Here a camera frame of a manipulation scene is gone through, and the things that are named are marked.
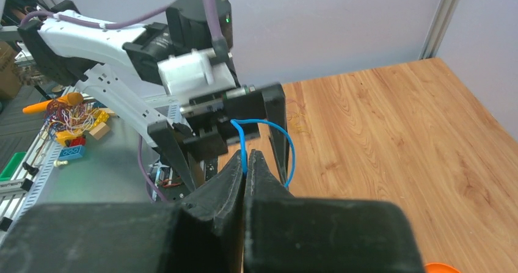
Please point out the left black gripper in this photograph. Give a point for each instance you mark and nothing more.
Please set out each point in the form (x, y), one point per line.
(209, 118)

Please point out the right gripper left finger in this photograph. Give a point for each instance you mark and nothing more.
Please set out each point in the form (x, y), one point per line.
(201, 233)

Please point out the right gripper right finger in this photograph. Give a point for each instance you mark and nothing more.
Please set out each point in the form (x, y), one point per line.
(284, 233)

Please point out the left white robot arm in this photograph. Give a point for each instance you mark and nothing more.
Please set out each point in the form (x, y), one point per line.
(74, 50)

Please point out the orange curved plastic piece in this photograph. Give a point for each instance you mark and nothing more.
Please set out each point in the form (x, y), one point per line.
(436, 267)

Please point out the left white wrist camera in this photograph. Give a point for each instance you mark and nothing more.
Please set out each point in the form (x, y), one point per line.
(192, 75)

